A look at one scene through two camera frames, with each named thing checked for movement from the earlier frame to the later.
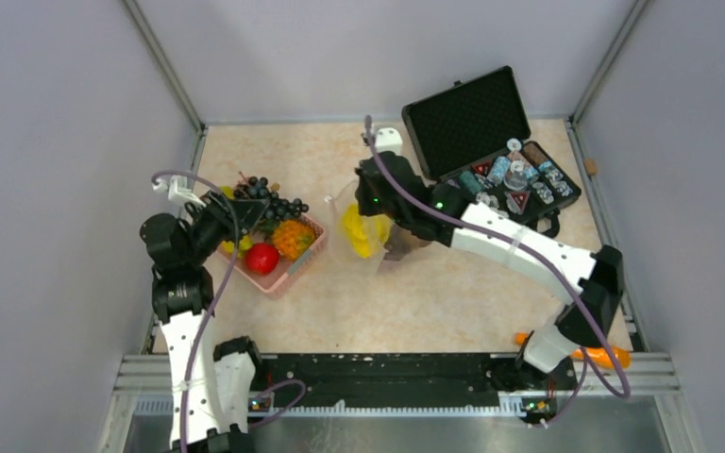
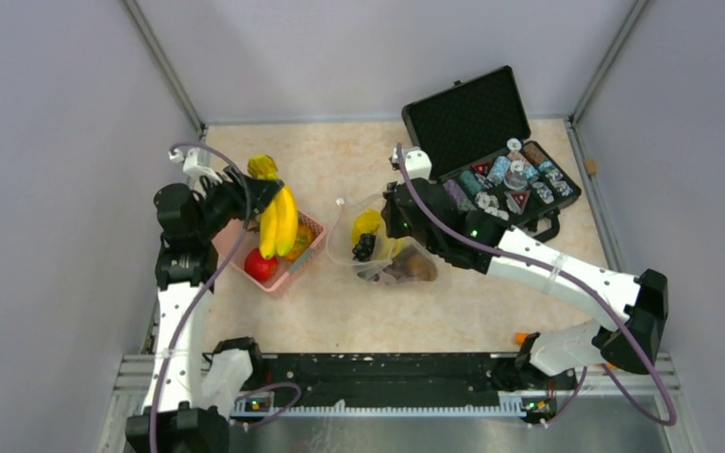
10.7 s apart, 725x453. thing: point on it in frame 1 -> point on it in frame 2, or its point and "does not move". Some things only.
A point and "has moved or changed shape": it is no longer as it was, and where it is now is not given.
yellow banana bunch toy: x=245 y=243 -> x=278 y=222
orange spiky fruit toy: x=293 y=238 does not move
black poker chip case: x=474 y=133 does not move
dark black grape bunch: x=278 y=208 -> x=363 y=249
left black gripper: x=218 y=208 does not move
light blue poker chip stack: x=499 y=167 does not move
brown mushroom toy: x=401 y=242 -> x=411 y=266
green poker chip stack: x=470 y=180 does not move
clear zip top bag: x=356 y=243 has moved or changed shape
